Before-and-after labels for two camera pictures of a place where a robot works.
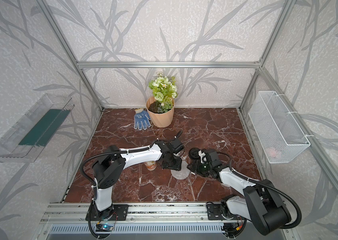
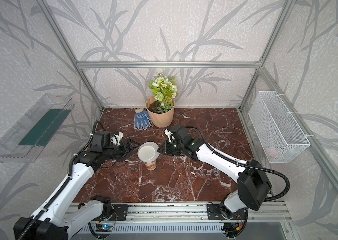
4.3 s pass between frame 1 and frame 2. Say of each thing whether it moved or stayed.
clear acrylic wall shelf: stayed
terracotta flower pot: stayed
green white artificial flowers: stayed
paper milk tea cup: stayed
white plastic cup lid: moved
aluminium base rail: stayed
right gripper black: moved
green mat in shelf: stayed
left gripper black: moved
